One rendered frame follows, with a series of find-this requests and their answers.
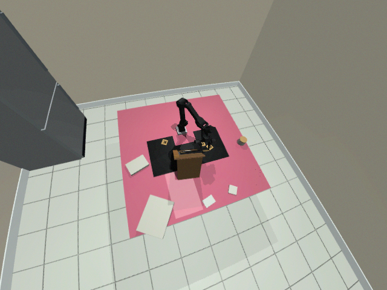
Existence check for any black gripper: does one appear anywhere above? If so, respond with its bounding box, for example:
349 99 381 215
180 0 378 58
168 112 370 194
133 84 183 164
194 133 216 151

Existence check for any small grey cylinder with tan lid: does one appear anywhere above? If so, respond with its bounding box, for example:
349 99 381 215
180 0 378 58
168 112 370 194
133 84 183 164
237 136 247 146

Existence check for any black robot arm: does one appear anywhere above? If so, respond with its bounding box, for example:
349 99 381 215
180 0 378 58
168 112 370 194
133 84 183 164
176 98 215 142

